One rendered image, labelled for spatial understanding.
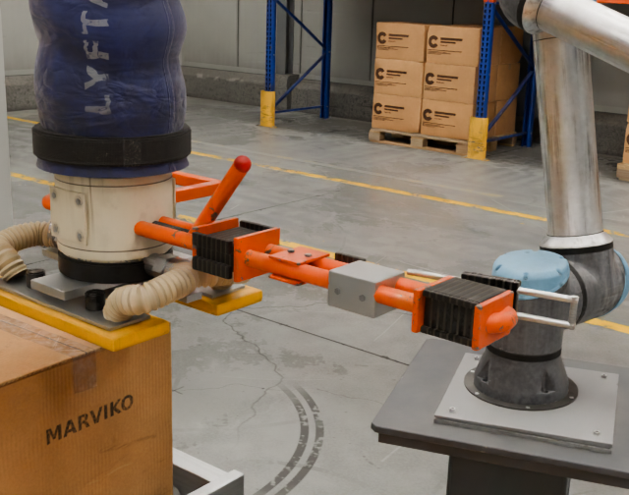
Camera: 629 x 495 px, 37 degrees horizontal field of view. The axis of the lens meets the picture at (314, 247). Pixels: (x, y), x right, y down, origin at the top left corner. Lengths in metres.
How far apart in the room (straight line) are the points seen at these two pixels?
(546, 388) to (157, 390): 0.76
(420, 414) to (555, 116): 0.66
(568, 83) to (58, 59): 1.05
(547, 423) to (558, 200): 0.46
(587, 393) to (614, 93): 8.11
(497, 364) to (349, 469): 1.38
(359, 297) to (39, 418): 0.69
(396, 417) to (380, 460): 1.43
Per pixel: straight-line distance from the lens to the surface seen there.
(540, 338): 1.87
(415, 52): 9.52
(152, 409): 1.77
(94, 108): 1.29
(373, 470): 3.20
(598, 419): 1.88
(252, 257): 1.19
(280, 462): 3.23
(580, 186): 1.97
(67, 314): 1.34
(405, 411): 1.87
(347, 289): 1.09
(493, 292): 1.03
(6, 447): 1.57
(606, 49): 1.74
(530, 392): 1.89
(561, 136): 1.96
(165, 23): 1.31
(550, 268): 1.86
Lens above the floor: 1.55
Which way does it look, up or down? 16 degrees down
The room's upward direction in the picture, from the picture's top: 2 degrees clockwise
